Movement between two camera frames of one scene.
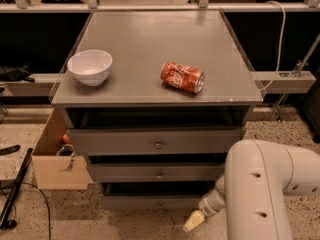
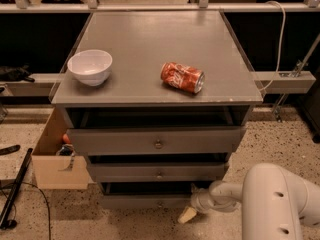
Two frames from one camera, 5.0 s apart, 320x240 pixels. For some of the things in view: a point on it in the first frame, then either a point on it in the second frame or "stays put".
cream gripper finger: x=196 y=218 to x=187 y=214
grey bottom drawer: x=153 y=196 stays put
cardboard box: x=57 y=172 stays put
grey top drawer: x=154 y=140 stays put
